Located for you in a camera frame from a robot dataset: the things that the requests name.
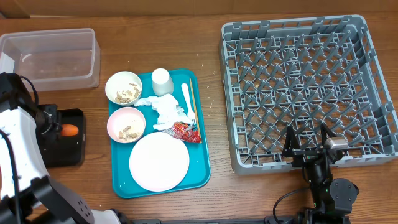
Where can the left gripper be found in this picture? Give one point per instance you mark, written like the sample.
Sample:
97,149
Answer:
55,133

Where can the pink round plate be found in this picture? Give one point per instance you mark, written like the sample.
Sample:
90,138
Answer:
159,162

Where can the white plastic cup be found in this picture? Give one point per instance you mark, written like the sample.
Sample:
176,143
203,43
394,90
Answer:
162,82

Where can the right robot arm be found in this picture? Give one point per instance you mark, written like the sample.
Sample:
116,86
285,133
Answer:
333,199

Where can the pink bowl with food scraps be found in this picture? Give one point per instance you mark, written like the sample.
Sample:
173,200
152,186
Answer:
126,125

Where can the red snack wrapper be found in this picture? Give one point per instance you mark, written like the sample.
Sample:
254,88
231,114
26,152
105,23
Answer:
185,132

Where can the crumpled white napkin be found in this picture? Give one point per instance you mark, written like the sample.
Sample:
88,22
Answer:
168,108

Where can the white bowl with food scraps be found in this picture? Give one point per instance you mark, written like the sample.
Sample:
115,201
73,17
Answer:
123,88

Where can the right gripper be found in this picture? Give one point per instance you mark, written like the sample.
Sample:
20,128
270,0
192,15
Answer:
303,155

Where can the clear plastic bin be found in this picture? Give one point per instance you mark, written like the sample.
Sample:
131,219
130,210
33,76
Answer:
64,59

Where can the wooden chopstick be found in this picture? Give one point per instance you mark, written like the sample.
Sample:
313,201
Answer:
195,108

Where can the grey dishwasher rack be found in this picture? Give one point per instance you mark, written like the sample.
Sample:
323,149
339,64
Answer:
303,73

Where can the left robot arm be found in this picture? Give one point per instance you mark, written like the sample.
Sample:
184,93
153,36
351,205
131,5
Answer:
25,182

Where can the black plastic bin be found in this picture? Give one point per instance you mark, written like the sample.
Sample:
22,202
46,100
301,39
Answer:
68,150

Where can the orange carrot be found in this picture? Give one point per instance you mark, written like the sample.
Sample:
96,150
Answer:
69,130

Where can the white plastic fork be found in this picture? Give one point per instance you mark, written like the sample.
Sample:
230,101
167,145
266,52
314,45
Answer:
186,95

